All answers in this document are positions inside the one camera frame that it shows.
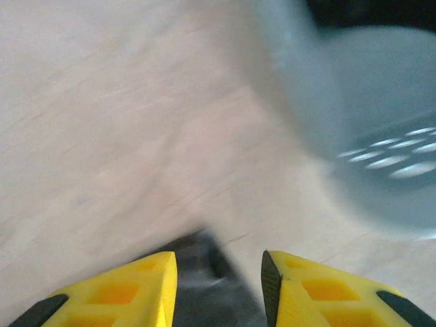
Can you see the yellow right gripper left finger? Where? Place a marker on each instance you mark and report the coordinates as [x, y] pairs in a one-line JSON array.
[[136, 296]]

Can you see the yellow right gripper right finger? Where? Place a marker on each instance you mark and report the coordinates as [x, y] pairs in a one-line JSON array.
[[323, 296]]

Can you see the dark grey t-shirt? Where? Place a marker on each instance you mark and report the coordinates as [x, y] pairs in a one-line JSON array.
[[207, 293]]

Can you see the light blue plastic basket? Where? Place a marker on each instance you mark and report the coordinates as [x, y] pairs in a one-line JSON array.
[[374, 102]]

